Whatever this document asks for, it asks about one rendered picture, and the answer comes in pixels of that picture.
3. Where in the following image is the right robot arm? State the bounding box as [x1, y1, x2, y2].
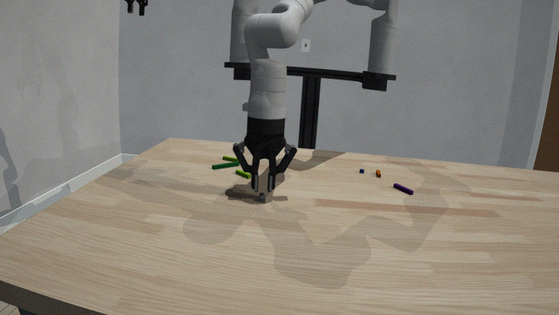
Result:
[230, 0, 259, 63]

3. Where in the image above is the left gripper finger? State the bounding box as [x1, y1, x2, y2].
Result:
[268, 143, 297, 192]
[233, 141, 262, 192]

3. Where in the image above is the purple rod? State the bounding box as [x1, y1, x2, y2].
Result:
[394, 183, 414, 195]

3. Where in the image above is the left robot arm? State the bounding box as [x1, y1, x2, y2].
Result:
[243, 0, 399, 119]

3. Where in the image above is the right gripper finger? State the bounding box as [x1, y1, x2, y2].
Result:
[137, 0, 148, 15]
[125, 0, 135, 14]

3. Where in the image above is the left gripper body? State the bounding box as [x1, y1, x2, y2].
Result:
[244, 116, 286, 159]

